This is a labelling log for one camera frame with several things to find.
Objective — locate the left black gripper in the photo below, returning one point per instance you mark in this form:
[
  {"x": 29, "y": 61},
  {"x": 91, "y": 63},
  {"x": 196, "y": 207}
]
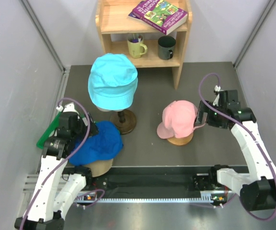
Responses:
[{"x": 93, "y": 130}]

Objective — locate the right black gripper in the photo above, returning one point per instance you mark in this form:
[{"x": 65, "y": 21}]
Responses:
[{"x": 204, "y": 108}]

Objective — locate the pink baseball cap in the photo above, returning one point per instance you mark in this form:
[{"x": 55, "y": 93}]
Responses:
[{"x": 178, "y": 120}]

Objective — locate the blue baseball cap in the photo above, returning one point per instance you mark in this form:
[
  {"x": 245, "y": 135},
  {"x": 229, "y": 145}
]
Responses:
[{"x": 103, "y": 146}]

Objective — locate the cyan bucket hat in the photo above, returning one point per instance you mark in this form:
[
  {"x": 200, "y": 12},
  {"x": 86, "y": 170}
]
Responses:
[{"x": 112, "y": 82}]

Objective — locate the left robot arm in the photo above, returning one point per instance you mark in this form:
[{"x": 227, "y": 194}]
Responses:
[{"x": 58, "y": 186}]

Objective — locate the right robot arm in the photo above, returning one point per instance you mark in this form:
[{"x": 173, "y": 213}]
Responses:
[{"x": 258, "y": 190}]

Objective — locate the green plastic tray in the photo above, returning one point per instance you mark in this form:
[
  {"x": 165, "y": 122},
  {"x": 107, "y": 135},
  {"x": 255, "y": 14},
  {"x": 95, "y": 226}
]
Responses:
[{"x": 48, "y": 132}]

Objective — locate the cream mannequin head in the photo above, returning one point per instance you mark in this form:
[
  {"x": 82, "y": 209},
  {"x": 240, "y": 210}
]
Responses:
[{"x": 108, "y": 110}]

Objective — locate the light wooden hat stand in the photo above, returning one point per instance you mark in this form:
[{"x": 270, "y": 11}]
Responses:
[{"x": 180, "y": 141}]

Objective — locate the tan hat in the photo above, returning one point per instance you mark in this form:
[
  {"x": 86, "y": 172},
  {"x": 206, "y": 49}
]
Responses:
[{"x": 99, "y": 167}]

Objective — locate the dark green mug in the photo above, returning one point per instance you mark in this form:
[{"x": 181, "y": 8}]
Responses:
[{"x": 166, "y": 46}]

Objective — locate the yellow-green mug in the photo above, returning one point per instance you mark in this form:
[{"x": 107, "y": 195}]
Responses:
[{"x": 136, "y": 47}]

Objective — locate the wooden shelf unit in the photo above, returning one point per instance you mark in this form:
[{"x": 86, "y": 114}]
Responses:
[{"x": 114, "y": 26}]

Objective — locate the pens in mug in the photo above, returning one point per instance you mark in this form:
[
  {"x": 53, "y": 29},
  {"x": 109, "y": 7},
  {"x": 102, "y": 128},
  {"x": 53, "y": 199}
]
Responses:
[{"x": 135, "y": 38}]

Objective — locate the purple children's book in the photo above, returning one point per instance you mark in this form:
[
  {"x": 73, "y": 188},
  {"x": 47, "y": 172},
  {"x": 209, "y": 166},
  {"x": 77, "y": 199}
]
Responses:
[{"x": 161, "y": 15}]

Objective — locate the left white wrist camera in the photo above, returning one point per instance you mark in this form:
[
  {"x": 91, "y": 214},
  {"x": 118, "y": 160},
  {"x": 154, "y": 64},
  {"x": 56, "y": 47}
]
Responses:
[{"x": 67, "y": 111}]

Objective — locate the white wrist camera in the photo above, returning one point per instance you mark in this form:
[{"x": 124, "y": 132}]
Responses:
[
  {"x": 67, "y": 111},
  {"x": 217, "y": 90}
]

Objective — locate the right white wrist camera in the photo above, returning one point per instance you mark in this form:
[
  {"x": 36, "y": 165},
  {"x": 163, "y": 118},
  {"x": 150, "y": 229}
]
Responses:
[{"x": 217, "y": 90}]

